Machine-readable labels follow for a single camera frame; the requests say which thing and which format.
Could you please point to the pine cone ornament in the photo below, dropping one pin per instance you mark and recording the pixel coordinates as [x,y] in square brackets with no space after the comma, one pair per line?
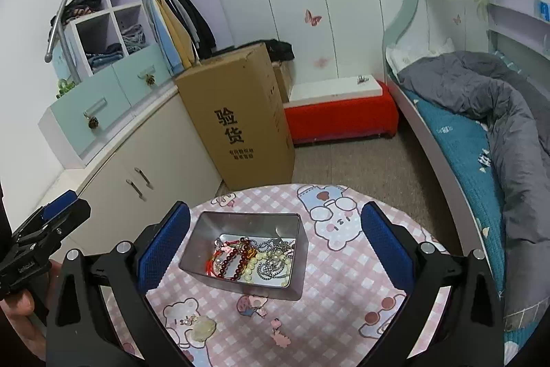
[92,123]
[150,79]

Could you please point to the pale yellow stone pendant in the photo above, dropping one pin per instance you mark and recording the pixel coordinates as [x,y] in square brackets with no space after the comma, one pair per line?
[204,327]

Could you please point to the light blue hanging shirt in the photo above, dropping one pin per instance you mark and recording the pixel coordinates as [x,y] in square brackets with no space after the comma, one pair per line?
[159,36]

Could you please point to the grey checked pillow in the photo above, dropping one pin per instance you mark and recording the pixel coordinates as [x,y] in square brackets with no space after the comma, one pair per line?
[517,317]

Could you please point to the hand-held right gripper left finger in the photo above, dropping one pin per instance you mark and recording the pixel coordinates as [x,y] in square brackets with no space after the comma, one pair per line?
[165,246]

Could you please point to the blue box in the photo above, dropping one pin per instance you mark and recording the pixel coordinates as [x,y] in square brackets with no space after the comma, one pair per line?
[543,9]

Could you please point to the folded striped clothes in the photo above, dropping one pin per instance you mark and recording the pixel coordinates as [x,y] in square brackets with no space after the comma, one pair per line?
[133,38]

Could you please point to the beige cabinet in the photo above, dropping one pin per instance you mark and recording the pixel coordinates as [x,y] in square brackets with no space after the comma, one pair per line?
[172,143]

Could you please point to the grey duvet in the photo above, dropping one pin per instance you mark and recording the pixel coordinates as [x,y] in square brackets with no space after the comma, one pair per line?
[515,135]

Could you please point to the white board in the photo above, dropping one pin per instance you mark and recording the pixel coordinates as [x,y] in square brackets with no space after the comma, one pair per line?
[335,89]

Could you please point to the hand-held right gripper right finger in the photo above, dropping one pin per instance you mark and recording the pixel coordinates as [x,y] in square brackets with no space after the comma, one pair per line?
[384,244]

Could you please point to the red bench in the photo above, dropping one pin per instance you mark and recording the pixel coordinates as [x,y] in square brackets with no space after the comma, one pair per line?
[339,117]

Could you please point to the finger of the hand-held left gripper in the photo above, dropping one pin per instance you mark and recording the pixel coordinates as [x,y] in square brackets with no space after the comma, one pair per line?
[75,216]
[56,205]

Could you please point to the black bag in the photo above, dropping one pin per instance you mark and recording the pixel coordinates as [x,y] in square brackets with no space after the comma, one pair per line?
[281,50]

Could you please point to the white pillow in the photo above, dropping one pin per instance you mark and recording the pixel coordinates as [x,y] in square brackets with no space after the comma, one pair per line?
[408,55]

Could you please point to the mint drawer unit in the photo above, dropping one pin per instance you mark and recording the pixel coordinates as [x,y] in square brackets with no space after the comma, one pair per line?
[77,122]

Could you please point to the small cardboard box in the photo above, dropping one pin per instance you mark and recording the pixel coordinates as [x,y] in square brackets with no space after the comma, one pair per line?
[282,81]

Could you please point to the teal bedsheet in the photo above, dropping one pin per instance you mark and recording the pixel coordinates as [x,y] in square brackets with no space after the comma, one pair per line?
[451,135]

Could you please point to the folded jeans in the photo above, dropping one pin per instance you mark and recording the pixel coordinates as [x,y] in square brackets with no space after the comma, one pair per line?
[105,57]

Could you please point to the beige hanging garment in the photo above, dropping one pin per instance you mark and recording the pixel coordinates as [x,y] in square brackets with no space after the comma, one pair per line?
[178,36]

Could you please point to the green plant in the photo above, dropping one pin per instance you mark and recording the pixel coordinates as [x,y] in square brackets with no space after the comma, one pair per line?
[67,89]

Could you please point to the tall cardboard box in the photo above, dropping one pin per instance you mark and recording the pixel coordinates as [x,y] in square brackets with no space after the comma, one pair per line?
[232,100]

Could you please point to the pink checked bear tablecloth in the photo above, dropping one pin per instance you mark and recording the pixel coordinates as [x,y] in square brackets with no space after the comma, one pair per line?
[343,307]

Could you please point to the pink charm pendant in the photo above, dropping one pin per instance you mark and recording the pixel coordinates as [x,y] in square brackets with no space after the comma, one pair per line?
[249,304]

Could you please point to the grey metal tin box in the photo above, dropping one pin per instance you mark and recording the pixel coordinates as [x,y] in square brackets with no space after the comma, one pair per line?
[240,225]

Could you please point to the dark clothes pile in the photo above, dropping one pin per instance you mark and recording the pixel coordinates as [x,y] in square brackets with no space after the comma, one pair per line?
[81,3]

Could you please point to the pink butterfly sticker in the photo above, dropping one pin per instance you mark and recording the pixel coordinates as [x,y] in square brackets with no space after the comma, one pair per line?
[313,17]

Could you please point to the person's left hand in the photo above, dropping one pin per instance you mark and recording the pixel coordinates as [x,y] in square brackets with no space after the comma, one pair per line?
[17,311]

